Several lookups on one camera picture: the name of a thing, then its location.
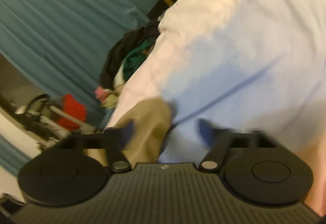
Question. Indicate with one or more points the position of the wide blue curtain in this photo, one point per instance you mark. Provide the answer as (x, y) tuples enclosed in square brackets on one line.
[(63, 23)]

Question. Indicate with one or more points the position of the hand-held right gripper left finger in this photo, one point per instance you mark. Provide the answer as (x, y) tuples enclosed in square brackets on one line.
[(127, 132)]

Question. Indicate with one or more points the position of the pile of mixed clothes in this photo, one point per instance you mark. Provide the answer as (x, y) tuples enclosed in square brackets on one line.
[(119, 61)]

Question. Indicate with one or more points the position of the pastel bed blanket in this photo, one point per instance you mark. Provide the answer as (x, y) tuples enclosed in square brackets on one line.
[(242, 48)]

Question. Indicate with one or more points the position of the khaki T-shirt with white print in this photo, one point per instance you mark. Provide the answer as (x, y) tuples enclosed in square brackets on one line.
[(150, 124)]

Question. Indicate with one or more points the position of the narrow blue curtain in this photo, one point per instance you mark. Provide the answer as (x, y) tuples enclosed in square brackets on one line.
[(10, 155)]

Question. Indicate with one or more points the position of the red fabric bag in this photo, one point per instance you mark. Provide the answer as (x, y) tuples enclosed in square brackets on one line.
[(72, 109)]

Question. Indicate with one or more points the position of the dark window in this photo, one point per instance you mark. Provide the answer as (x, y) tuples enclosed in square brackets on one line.
[(15, 79)]

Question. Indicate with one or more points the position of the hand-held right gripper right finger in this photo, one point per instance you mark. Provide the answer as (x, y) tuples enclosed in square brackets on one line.
[(206, 132)]

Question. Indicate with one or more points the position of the garment steamer stand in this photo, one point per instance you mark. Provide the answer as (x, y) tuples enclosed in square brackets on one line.
[(43, 112)]

